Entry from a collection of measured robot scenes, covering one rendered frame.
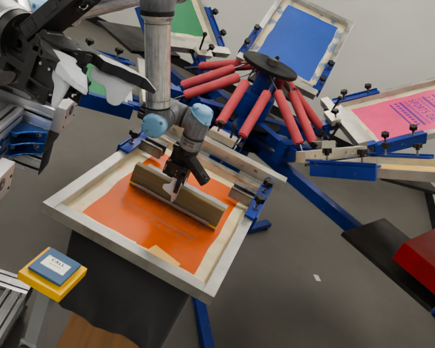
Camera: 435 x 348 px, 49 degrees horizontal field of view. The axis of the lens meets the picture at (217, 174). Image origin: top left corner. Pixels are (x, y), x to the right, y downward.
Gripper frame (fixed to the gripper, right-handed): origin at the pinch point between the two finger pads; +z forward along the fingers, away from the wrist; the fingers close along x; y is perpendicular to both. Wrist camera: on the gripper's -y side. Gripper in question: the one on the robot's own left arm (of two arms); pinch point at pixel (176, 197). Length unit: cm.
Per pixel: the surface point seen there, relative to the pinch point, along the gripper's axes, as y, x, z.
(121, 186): 19.6, 3.1, 4.2
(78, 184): 28.4, 19.4, 0.3
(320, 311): -93, -119, 103
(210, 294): -26.5, 35.6, 1.8
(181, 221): -5.8, 5.2, 4.9
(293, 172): -35, -85, 8
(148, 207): 6.8, 7.0, 4.6
